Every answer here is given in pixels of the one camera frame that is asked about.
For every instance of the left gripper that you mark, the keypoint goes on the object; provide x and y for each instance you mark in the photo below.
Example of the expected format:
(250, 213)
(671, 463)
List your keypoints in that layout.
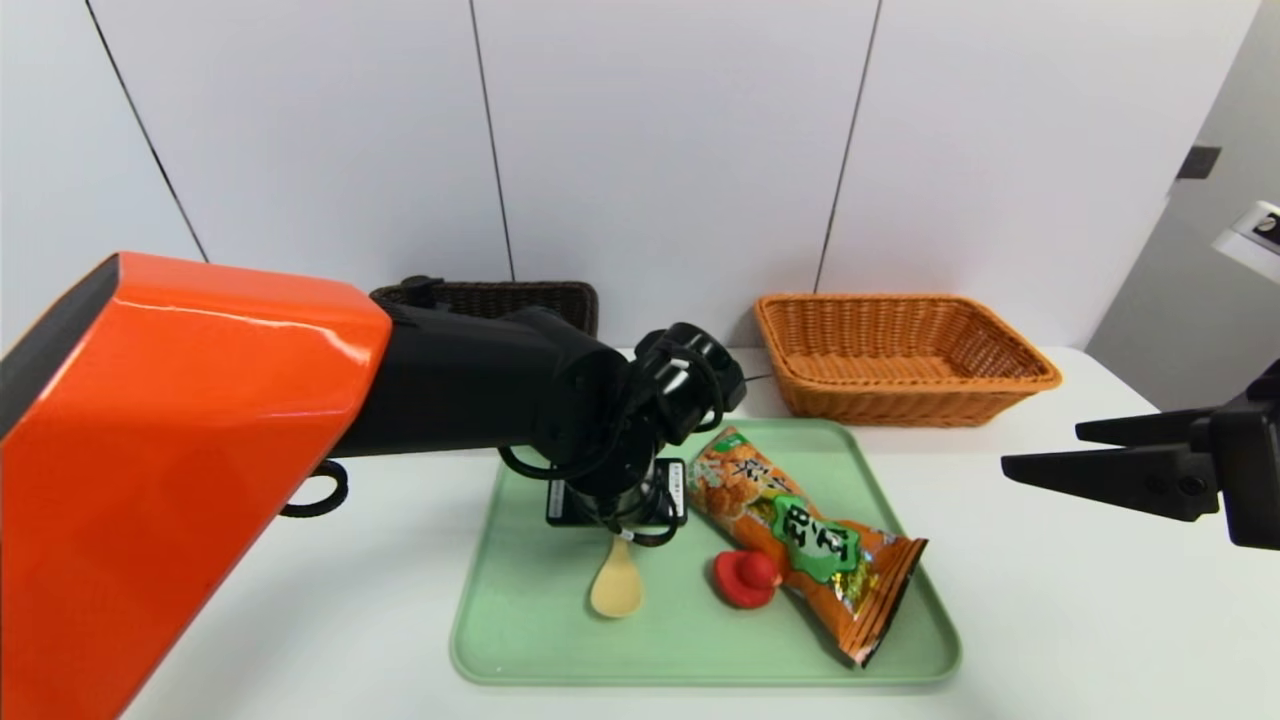
(672, 489)

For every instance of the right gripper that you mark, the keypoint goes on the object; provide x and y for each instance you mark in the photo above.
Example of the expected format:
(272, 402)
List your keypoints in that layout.
(1252, 470)

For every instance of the red rubber duck toy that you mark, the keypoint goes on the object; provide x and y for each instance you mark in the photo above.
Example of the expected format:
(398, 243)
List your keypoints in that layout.
(742, 578)

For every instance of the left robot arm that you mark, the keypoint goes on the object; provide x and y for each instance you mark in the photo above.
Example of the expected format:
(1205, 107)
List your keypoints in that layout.
(200, 450)

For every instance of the dark brown wicker basket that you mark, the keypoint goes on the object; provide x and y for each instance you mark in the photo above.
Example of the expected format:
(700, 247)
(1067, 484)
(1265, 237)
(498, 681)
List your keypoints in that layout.
(520, 300)

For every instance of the orange wicker basket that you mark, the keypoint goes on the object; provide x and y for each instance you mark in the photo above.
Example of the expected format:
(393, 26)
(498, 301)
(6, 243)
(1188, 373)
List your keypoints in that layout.
(900, 400)

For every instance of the orange snack bag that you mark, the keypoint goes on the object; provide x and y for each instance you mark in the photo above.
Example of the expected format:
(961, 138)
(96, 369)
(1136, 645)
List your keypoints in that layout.
(800, 530)

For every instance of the light green plastic tray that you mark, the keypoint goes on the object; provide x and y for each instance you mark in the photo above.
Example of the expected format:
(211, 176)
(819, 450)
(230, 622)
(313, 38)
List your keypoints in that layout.
(700, 640)

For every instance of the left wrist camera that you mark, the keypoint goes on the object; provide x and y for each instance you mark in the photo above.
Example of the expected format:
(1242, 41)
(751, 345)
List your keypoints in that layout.
(700, 380)

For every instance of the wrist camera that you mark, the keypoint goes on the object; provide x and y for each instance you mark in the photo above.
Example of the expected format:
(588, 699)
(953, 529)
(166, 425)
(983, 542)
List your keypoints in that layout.
(1250, 240)
(700, 380)

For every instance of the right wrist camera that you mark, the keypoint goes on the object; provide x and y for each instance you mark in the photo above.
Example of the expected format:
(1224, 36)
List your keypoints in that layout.
(1250, 240)

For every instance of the black wall fixture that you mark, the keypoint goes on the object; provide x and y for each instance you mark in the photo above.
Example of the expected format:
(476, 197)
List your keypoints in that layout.
(1197, 162)

